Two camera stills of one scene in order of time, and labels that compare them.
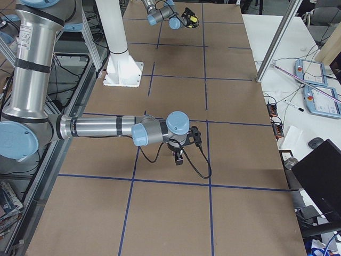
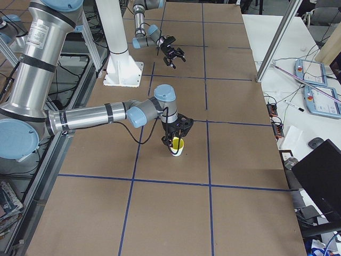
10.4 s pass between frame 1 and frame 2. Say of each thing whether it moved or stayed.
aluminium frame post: stayed
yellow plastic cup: moved
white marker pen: stayed
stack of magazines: stayed
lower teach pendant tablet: stayed
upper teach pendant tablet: stayed
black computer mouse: stayed
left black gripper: moved
